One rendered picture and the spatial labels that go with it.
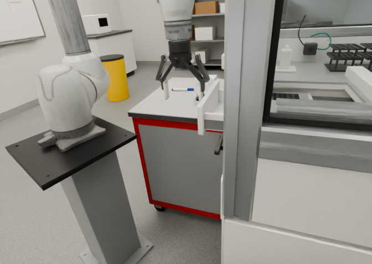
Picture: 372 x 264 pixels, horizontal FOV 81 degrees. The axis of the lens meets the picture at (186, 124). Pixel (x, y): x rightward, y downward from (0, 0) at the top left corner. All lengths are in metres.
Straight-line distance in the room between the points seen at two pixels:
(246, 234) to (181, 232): 1.15
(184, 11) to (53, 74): 0.48
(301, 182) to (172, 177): 1.06
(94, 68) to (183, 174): 0.70
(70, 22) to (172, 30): 0.44
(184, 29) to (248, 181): 0.56
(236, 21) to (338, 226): 0.26
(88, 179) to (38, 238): 0.88
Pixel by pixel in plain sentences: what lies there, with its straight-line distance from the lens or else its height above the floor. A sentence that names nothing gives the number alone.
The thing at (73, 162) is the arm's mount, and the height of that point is 0.78.
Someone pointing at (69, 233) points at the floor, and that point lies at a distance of 1.71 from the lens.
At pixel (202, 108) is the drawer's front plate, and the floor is 0.92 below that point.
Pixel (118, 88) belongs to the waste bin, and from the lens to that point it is 3.51.
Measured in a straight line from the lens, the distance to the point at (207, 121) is 0.73.
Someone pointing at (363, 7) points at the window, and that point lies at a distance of 0.24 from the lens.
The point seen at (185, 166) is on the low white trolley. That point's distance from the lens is 1.20.
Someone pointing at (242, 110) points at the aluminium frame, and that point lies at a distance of 0.24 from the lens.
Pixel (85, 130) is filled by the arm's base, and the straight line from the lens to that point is 0.92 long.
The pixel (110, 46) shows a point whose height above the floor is 0.69.
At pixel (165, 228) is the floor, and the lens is 1.52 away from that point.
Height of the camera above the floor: 1.20
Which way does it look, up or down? 28 degrees down
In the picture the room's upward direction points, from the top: 4 degrees counter-clockwise
